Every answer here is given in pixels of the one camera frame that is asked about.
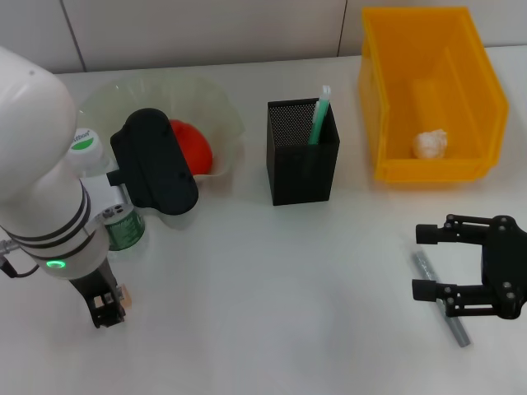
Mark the white paper ball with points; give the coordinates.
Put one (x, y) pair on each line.
(430, 144)

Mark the grey marker pen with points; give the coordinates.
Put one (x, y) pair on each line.
(422, 265)

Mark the black mesh pen holder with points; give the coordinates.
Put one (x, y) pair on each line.
(300, 181)

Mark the clear green-label water bottle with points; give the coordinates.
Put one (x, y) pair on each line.
(84, 144)

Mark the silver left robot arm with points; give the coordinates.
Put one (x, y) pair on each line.
(33, 164)

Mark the clear glass fruit plate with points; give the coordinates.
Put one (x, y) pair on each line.
(206, 103)

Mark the orange fruit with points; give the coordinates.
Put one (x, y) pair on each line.
(197, 150)

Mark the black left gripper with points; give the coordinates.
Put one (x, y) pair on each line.
(96, 284)

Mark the yellow plastic bin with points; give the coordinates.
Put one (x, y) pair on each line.
(432, 82)

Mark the small tan eraser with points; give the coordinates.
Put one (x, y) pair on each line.
(127, 298)

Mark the green utility knife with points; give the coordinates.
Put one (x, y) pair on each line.
(319, 119)

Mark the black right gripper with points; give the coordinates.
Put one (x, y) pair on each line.
(504, 263)

